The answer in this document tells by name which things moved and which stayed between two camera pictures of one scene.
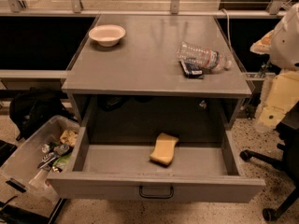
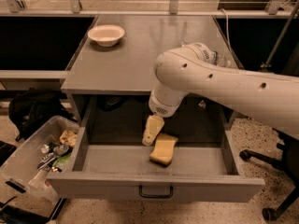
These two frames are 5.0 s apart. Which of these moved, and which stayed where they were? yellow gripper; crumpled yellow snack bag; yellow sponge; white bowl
Moved: yellow gripper
Stayed: white bowl; crumpled yellow snack bag; yellow sponge
